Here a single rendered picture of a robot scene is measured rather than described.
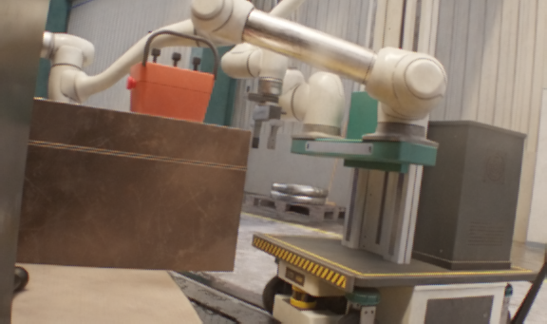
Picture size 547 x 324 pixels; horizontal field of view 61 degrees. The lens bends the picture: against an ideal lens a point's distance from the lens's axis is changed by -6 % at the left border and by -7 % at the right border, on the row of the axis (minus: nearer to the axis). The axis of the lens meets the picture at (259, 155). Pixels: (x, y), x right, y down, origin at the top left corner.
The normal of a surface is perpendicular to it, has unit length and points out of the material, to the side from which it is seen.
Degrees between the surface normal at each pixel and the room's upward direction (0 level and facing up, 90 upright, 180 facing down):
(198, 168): 90
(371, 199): 90
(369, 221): 90
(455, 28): 90
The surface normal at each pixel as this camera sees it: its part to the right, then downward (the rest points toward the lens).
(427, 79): -0.02, 0.01
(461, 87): -0.71, -0.10
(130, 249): 0.44, 0.04
